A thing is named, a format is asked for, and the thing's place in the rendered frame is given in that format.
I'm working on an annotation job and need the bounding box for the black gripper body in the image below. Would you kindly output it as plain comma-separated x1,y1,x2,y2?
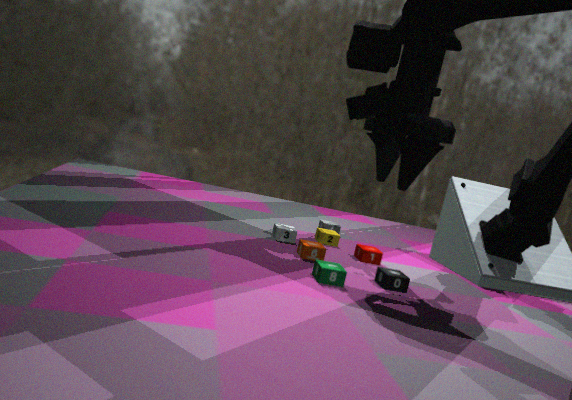
363,73,456,145

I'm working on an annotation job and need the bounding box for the orange block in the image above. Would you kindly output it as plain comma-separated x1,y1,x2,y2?
297,239,326,261

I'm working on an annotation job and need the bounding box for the red block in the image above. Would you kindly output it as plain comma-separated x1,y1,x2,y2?
354,244,383,265

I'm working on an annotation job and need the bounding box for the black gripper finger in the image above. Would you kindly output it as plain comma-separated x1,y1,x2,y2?
395,136,444,191
367,133,402,182

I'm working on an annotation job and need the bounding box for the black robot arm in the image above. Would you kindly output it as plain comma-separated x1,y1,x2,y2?
346,0,572,264

